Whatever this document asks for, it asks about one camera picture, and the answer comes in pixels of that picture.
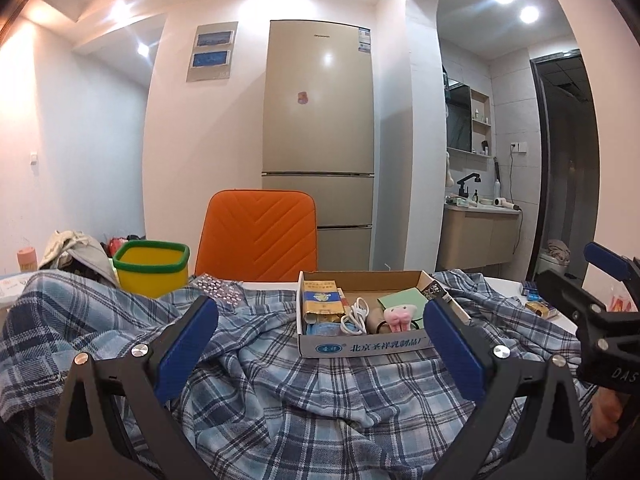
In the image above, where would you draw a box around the person's right hand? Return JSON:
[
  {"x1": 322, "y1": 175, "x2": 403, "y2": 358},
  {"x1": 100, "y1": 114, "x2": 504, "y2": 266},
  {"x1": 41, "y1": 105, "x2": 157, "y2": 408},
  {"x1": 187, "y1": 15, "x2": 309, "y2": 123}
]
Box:
[{"x1": 590, "y1": 390, "x2": 626, "y2": 443}]

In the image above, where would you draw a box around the mirror cabinet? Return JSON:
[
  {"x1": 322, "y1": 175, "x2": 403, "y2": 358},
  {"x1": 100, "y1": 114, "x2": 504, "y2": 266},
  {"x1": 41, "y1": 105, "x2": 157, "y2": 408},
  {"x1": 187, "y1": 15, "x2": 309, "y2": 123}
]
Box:
[{"x1": 446, "y1": 77, "x2": 473, "y2": 152}]

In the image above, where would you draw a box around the beige refrigerator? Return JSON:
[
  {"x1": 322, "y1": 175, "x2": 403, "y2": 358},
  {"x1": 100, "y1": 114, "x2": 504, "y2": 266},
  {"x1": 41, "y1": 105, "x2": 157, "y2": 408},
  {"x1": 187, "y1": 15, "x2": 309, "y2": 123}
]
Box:
[{"x1": 261, "y1": 20, "x2": 375, "y2": 273}]

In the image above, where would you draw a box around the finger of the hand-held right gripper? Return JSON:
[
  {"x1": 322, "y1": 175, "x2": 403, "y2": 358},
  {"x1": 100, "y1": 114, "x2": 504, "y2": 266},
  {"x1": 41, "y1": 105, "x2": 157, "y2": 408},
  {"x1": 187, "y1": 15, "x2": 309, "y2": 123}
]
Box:
[
  {"x1": 584, "y1": 241, "x2": 640, "y2": 307},
  {"x1": 537, "y1": 270, "x2": 609, "y2": 335}
]

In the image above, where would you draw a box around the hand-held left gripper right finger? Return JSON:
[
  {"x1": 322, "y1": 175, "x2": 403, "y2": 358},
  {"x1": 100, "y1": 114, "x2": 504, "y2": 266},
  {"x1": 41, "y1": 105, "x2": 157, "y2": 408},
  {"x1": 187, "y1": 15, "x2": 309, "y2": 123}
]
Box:
[{"x1": 422, "y1": 297, "x2": 588, "y2": 480}]

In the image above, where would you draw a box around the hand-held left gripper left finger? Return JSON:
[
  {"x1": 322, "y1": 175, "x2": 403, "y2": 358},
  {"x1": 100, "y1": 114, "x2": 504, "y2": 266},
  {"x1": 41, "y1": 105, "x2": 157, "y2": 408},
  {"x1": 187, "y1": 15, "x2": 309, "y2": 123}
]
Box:
[{"x1": 52, "y1": 295, "x2": 221, "y2": 480}]

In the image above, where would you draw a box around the black faucet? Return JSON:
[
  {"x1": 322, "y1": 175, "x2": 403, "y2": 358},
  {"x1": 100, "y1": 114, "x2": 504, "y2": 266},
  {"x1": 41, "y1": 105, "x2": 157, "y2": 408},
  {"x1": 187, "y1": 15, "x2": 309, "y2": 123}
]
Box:
[{"x1": 457, "y1": 172, "x2": 482, "y2": 198}]

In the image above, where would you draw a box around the wall electric panel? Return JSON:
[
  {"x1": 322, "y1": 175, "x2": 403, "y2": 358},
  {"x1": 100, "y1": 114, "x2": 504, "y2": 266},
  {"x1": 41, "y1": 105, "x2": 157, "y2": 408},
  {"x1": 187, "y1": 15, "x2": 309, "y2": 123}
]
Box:
[{"x1": 186, "y1": 21, "x2": 238, "y2": 83}]

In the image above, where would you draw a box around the white trash bin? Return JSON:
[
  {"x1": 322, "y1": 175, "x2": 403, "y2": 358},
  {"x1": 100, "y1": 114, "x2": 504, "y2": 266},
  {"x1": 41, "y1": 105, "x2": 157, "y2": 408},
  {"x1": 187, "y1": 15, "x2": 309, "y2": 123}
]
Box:
[{"x1": 537, "y1": 240, "x2": 571, "y2": 276}]

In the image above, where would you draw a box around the silver blister pill sheet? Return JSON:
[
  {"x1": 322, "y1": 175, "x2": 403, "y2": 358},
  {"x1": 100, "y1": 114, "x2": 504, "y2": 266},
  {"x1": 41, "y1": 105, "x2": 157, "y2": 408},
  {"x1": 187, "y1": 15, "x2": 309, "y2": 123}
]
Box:
[{"x1": 189, "y1": 275, "x2": 240, "y2": 306}]

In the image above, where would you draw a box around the orange packet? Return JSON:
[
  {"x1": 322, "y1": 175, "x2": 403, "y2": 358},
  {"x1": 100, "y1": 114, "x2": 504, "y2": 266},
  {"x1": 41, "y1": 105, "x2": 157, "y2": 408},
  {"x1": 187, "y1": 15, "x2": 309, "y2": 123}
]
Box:
[{"x1": 607, "y1": 292, "x2": 640, "y2": 313}]

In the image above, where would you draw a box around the pale green card pouch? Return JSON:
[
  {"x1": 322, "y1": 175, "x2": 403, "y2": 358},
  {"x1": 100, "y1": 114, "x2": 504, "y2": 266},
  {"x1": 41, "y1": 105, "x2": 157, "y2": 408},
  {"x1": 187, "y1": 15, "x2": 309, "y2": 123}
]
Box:
[{"x1": 377, "y1": 287, "x2": 428, "y2": 313}]

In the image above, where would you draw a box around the orange quilted chair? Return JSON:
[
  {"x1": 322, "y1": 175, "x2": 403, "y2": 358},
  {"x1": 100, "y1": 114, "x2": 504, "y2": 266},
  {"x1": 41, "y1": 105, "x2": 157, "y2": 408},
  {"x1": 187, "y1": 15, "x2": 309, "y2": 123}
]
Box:
[{"x1": 195, "y1": 190, "x2": 318, "y2": 282}]

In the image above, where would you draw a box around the wall niche shelf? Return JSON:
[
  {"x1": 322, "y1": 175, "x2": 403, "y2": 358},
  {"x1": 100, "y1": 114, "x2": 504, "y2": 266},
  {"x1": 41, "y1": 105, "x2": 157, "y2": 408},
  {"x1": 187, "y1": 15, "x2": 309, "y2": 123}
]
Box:
[{"x1": 470, "y1": 87, "x2": 491, "y2": 156}]

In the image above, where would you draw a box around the beige vanity cabinet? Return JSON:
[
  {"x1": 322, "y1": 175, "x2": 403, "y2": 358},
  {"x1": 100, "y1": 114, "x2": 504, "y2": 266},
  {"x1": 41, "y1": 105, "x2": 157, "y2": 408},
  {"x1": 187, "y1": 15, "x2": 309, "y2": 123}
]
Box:
[{"x1": 435, "y1": 202, "x2": 521, "y2": 271}]

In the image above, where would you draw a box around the blue and gold cigarette pack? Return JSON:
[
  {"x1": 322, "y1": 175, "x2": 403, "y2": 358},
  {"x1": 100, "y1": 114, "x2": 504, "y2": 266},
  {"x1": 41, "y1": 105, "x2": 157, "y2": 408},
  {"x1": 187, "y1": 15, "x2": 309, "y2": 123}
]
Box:
[{"x1": 301, "y1": 280, "x2": 343, "y2": 326}]

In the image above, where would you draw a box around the pink plush toy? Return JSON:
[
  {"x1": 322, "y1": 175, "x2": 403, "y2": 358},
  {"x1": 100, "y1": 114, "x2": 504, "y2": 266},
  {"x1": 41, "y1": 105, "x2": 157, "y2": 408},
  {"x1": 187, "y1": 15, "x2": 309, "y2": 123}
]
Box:
[{"x1": 382, "y1": 304, "x2": 417, "y2": 333}]

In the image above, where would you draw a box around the yellow bin with green rim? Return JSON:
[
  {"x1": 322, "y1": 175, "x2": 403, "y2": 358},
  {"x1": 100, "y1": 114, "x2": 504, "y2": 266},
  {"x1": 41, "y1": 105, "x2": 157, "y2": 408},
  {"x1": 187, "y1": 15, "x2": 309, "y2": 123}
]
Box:
[{"x1": 112, "y1": 241, "x2": 191, "y2": 300}]

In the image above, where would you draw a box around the cardboard box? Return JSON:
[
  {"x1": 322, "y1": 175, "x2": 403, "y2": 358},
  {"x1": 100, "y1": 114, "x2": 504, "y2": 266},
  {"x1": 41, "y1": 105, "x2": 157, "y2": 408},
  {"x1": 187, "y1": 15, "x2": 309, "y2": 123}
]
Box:
[{"x1": 297, "y1": 270, "x2": 473, "y2": 358}]

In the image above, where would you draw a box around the white flat box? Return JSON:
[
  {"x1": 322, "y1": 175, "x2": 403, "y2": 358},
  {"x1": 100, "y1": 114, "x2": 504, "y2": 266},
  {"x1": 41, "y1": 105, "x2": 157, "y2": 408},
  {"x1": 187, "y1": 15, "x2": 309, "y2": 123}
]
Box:
[{"x1": 0, "y1": 272, "x2": 31, "y2": 303}]

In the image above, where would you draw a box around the blue plaid blanket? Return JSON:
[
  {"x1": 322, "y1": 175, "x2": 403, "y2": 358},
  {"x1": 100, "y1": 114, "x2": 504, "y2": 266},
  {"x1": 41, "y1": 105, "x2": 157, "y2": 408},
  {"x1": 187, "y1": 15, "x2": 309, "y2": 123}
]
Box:
[{"x1": 0, "y1": 270, "x2": 601, "y2": 480}]

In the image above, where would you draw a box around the small gold box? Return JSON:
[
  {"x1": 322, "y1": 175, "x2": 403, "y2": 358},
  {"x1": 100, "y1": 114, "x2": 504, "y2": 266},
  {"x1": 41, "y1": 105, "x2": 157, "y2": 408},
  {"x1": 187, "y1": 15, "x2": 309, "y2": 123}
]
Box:
[{"x1": 525, "y1": 300, "x2": 560, "y2": 320}]

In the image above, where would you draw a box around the dark door frame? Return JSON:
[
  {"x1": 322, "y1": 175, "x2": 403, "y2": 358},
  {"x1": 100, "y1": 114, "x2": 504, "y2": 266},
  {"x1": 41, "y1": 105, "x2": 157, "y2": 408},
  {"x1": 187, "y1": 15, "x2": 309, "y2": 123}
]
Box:
[{"x1": 530, "y1": 50, "x2": 598, "y2": 281}]

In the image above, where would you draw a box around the beige cloth pile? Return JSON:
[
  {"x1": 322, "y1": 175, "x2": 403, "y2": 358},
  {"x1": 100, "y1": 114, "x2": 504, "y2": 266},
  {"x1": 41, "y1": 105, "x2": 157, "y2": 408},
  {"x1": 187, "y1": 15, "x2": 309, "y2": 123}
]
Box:
[{"x1": 39, "y1": 230, "x2": 118, "y2": 283}]

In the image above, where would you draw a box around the white cable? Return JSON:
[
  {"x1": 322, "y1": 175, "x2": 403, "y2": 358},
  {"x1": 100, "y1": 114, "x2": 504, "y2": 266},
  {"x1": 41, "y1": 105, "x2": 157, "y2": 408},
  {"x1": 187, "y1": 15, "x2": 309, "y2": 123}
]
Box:
[{"x1": 340, "y1": 297, "x2": 371, "y2": 336}]

